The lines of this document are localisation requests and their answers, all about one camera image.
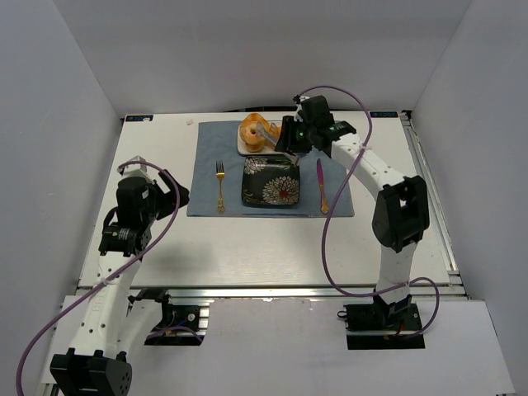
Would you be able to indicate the gold fork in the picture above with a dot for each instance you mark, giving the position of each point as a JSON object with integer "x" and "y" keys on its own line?
{"x": 220, "y": 174}

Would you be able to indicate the purple gold knife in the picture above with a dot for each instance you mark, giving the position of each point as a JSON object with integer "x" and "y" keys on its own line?
{"x": 324, "y": 204}

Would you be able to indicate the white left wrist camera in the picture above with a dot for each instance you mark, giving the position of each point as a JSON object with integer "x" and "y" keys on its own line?
{"x": 135, "y": 168}

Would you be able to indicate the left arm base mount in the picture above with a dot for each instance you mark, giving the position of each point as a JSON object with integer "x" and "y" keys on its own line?
{"x": 178, "y": 321}

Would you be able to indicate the aluminium front table rail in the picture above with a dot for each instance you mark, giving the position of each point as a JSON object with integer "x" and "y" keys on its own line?
{"x": 422, "y": 290}

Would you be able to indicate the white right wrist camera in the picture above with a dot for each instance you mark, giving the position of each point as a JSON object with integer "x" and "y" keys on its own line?
{"x": 298, "y": 100}

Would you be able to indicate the orange ring donut bread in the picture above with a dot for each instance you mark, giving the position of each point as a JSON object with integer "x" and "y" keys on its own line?
{"x": 249, "y": 134}

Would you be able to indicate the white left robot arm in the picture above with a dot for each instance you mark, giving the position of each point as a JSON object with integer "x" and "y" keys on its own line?
{"x": 97, "y": 361}

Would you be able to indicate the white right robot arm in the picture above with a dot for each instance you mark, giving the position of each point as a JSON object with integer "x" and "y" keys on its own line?
{"x": 401, "y": 213}

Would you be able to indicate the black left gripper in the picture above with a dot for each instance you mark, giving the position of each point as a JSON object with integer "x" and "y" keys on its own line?
{"x": 166, "y": 194}

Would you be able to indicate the blue cloth placemat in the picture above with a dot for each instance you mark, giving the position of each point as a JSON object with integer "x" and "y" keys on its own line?
{"x": 218, "y": 141}

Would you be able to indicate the white rectangular serving tray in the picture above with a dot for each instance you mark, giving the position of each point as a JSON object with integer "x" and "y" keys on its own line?
{"x": 266, "y": 149}

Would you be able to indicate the left blue table sticker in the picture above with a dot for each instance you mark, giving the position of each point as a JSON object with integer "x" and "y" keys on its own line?
{"x": 138, "y": 118}

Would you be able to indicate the blue table sticker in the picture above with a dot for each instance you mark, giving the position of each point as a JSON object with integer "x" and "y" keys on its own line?
{"x": 138, "y": 118}
{"x": 384, "y": 114}

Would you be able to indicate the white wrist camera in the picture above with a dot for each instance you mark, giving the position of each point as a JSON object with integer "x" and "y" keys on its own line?
{"x": 298, "y": 100}
{"x": 135, "y": 168}

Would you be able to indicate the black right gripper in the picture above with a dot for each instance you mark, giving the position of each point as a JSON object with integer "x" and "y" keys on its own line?
{"x": 289, "y": 136}

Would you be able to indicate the black floral square plate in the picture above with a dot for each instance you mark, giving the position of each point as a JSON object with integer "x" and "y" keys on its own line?
{"x": 270, "y": 181}

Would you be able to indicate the aluminium right side rail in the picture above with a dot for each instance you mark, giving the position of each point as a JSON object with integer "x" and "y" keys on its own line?
{"x": 433, "y": 198}

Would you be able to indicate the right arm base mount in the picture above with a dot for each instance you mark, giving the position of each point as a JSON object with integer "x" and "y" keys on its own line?
{"x": 368, "y": 329}

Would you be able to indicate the right blue table sticker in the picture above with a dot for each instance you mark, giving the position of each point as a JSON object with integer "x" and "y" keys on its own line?
{"x": 384, "y": 114}

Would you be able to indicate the back orange donut bread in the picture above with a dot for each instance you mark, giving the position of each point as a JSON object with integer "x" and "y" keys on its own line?
{"x": 254, "y": 118}

